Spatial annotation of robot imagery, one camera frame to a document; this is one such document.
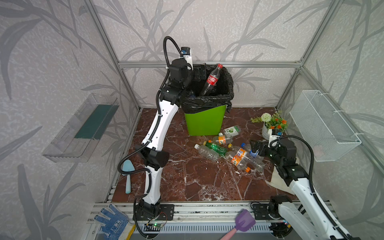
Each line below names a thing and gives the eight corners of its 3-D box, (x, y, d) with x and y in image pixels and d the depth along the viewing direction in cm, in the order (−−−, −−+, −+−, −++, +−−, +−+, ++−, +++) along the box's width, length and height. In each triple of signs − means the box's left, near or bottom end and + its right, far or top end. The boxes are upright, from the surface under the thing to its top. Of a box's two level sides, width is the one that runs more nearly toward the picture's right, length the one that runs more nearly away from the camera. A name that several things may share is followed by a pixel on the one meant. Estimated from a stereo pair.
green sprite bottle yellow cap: (203, 145, 98) (203, 142, 95) (206, 141, 100) (207, 137, 97) (224, 157, 92) (225, 154, 89) (227, 152, 95) (228, 149, 92)
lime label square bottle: (227, 139, 104) (228, 135, 101) (223, 132, 108) (224, 129, 105) (241, 133, 107) (242, 130, 104) (236, 127, 111) (238, 123, 108)
